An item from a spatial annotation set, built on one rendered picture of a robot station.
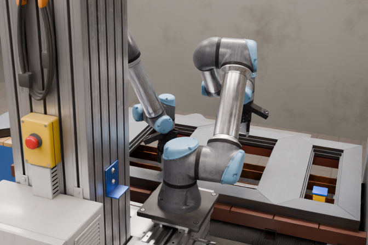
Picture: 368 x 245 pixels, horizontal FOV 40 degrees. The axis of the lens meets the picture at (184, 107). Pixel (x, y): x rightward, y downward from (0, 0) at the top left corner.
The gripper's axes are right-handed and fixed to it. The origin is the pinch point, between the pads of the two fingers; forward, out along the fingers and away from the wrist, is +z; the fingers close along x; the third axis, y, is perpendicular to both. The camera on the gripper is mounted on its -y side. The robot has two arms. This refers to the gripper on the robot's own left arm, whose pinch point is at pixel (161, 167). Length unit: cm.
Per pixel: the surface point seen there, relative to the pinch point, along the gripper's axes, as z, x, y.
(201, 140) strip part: 0.6, 36.0, 8.3
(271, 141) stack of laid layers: 2, 53, 42
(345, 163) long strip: 0, 38, 81
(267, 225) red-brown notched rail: 8, -16, 53
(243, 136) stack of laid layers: 2, 53, 27
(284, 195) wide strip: 0, -4, 57
